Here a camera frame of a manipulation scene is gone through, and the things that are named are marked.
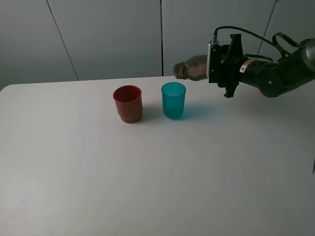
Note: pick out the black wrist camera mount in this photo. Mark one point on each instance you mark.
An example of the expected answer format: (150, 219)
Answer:
(214, 62)

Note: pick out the smoky translucent water bottle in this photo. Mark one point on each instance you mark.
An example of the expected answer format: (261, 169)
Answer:
(195, 69)

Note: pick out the teal translucent plastic cup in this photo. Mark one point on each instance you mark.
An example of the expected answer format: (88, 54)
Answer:
(173, 99)

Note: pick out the red plastic cup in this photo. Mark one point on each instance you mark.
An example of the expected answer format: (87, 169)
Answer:
(128, 101)

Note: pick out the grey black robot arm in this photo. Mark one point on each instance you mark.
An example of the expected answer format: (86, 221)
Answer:
(295, 68)

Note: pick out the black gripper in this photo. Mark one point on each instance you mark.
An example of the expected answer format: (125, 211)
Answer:
(237, 68)

